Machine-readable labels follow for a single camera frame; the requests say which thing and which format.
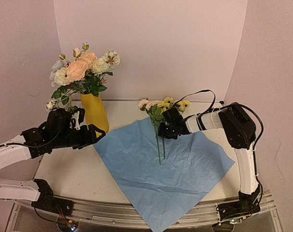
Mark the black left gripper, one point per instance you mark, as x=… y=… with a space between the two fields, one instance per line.
x=91 y=138

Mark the yellow vase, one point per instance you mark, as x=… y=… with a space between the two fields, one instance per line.
x=95 y=111

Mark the pale pink rose stem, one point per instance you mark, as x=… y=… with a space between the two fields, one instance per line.
x=154 y=111

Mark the blue and pink flower bunch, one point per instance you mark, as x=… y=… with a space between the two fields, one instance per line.
x=84 y=75

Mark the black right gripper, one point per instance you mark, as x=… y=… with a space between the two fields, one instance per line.
x=162 y=130

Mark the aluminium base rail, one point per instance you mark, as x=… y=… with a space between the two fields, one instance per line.
x=66 y=214

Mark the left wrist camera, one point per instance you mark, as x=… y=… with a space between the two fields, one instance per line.
x=77 y=117

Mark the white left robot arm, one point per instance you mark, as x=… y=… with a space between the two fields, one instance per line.
x=37 y=191

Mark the blue wrapping paper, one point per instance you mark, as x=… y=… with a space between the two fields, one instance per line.
x=194 y=165

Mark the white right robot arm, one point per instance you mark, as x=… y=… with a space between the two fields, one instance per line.
x=240 y=131

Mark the yellow flower stem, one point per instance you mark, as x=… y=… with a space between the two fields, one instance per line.
x=181 y=106

